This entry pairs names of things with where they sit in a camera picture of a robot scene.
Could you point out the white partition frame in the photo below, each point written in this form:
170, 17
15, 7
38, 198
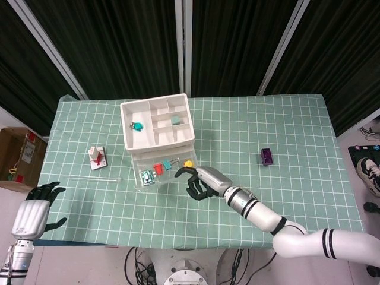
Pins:
285, 47
50, 50
183, 44

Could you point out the white red rectangular block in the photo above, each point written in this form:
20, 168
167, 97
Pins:
94, 153

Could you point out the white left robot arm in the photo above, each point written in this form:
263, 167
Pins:
17, 258

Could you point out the playing card deck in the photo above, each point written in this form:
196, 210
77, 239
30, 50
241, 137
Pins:
101, 163

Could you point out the teal cube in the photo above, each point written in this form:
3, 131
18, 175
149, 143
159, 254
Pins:
175, 120

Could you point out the cardboard box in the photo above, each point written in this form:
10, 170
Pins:
17, 154

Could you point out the clear plastic drawer tray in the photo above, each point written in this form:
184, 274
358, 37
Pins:
170, 178

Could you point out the purple plastic block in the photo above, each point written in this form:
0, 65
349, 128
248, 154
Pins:
267, 157

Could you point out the clear plastic rod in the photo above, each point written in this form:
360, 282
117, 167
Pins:
95, 179

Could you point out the green white checked tablecloth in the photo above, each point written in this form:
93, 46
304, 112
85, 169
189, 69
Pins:
148, 216

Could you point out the white compartment organizer box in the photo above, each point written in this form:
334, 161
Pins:
133, 139

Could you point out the small red cube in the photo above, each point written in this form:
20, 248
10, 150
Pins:
158, 169

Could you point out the yellow round piece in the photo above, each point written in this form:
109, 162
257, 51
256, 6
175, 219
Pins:
188, 163

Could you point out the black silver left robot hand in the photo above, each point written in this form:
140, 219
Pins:
31, 216

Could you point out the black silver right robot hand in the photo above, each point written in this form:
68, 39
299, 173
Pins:
212, 179

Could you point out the green white printed toy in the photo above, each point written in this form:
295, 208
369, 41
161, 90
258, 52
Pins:
148, 178

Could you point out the teal binder clip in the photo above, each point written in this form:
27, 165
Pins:
167, 165

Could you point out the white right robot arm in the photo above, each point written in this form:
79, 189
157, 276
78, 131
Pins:
261, 213

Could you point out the grey round robot base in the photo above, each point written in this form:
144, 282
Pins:
185, 274

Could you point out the white black sneaker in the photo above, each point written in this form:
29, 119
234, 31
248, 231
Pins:
369, 175

